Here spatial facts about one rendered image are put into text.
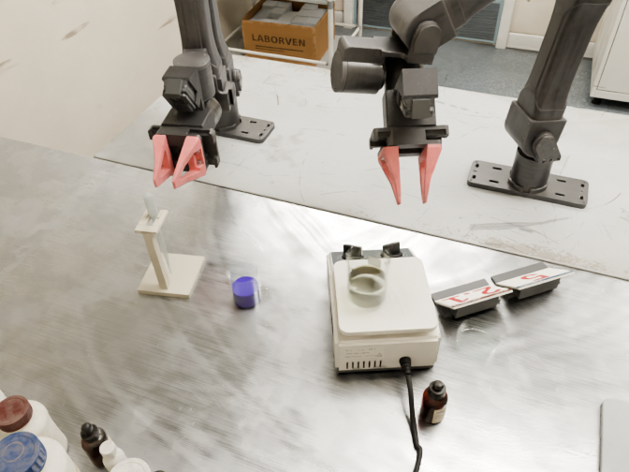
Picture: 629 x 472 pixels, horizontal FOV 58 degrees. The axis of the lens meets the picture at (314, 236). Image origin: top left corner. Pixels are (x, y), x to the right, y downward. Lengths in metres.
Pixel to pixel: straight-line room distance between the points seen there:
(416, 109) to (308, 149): 0.43
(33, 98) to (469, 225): 1.65
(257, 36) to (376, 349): 2.45
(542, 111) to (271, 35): 2.18
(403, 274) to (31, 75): 1.70
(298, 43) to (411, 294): 2.32
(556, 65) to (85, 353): 0.78
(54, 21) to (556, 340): 1.92
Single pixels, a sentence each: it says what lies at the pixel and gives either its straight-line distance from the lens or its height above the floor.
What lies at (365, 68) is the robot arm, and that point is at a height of 1.18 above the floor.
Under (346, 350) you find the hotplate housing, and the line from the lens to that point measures 0.70.
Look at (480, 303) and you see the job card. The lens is 0.82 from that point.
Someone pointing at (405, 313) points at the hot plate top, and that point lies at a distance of 0.70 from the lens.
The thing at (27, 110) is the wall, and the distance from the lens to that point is 2.20.
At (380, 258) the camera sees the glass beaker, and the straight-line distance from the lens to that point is 0.69.
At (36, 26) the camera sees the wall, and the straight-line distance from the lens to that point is 2.21.
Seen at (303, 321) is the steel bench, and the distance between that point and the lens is 0.80.
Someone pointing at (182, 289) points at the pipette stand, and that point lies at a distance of 0.86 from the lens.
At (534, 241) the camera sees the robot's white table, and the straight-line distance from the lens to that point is 0.96.
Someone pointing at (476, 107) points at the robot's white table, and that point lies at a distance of 1.27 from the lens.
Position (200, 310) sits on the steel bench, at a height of 0.90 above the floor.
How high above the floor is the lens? 1.53
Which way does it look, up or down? 43 degrees down
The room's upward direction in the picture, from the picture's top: 2 degrees counter-clockwise
